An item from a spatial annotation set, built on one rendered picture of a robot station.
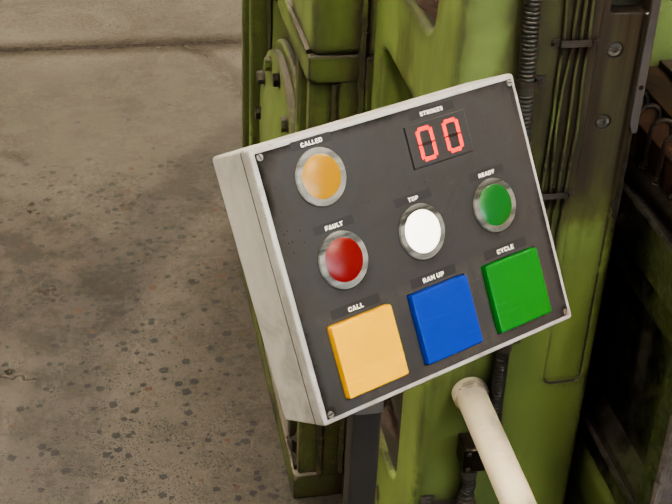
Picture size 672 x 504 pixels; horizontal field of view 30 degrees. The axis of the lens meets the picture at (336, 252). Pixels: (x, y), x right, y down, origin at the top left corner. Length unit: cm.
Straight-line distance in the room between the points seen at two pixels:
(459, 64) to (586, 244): 35
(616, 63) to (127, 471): 142
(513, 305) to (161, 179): 233
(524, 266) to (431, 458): 61
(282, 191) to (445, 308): 22
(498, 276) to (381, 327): 16
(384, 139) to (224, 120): 265
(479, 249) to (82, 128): 266
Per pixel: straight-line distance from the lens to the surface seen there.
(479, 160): 134
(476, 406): 178
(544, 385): 188
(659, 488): 180
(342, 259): 123
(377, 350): 125
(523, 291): 136
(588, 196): 171
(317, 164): 122
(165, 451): 265
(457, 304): 131
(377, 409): 150
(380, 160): 127
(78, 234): 336
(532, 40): 154
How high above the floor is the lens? 176
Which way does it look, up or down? 33 degrees down
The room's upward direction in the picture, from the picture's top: 3 degrees clockwise
